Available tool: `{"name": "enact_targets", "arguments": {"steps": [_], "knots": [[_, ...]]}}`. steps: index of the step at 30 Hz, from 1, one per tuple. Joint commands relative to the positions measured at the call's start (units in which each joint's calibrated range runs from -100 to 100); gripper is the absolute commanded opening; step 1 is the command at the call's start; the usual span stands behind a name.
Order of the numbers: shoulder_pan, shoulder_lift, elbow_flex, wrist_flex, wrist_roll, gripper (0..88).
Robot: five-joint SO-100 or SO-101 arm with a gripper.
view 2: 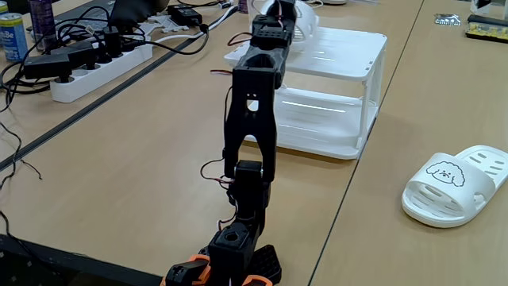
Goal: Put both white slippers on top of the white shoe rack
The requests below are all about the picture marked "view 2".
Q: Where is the white slipper with dog print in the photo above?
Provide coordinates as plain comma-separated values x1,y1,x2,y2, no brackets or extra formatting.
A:
291,0,320,52
401,145,508,229

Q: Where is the white plastic shoe rack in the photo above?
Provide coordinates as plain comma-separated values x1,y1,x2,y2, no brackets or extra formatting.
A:
224,25,388,160

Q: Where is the black power brick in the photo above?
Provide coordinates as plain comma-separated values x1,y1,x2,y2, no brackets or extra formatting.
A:
166,3,203,27
50,39,97,71

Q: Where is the white printed plastic part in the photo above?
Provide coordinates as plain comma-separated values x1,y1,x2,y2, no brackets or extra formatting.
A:
134,21,156,41
152,14,190,33

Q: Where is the black laptop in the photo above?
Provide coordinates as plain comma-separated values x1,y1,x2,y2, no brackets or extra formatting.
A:
55,0,171,31

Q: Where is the black power plug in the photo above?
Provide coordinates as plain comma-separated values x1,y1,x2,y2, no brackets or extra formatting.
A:
102,26,122,59

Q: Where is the white power strip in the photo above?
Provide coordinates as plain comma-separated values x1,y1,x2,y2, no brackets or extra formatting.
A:
49,42,154,104

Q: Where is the black and yellow box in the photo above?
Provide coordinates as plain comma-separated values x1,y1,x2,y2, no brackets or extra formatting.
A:
464,14,508,44

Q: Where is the clear plastic box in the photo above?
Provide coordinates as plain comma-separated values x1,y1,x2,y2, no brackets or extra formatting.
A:
470,0,508,21

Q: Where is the tall purple drink can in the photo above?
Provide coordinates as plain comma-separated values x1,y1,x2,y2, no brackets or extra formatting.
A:
28,0,58,52

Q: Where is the black plug-in power adapter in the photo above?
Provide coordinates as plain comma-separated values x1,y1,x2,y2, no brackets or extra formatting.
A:
22,53,73,83

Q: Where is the blue drink can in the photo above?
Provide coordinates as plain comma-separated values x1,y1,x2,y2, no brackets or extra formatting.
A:
0,12,29,62

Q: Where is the black cable with ferrite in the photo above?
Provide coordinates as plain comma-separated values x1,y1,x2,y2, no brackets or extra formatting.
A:
118,23,210,56

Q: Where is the thick white cable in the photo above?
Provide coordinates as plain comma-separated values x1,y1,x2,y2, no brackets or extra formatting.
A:
152,3,239,44

